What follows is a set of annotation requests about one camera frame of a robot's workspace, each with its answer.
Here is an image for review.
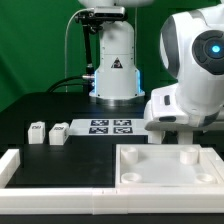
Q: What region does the white thin cable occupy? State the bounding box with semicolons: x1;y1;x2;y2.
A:
64;8;91;94

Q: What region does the black cable bundle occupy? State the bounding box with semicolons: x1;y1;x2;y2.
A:
45;75;93;94

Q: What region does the black camera on stand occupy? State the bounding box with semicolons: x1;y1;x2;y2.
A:
75;6;127;91

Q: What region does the white U-shaped obstacle fence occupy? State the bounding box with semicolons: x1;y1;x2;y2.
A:
0;149;224;215

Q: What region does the white square tabletop panel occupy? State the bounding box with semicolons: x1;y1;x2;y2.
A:
115;144;224;187

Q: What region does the white plate with fiducial markers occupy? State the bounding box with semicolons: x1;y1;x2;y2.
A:
69;118;147;136

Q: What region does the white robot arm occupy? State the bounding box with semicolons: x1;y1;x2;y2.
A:
78;0;224;130

